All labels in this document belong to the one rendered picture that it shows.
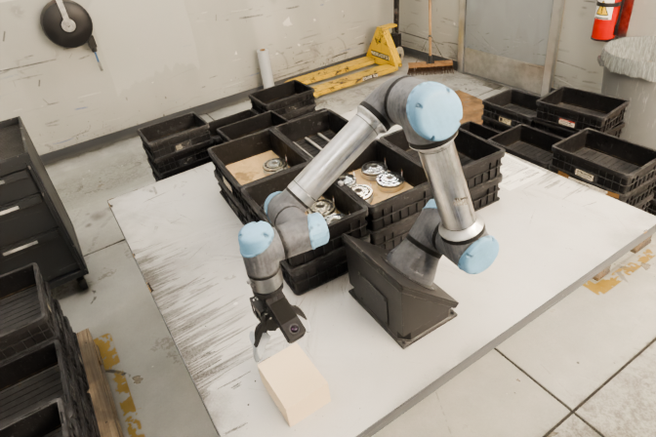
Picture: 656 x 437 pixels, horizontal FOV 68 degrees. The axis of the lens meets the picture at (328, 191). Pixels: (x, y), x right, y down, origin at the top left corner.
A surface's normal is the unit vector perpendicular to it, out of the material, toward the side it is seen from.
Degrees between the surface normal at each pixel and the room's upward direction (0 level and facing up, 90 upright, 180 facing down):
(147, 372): 0
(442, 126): 76
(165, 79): 90
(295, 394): 0
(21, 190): 90
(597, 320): 0
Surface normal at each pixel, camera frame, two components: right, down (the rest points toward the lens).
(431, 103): 0.35, 0.25
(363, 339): -0.11, -0.84
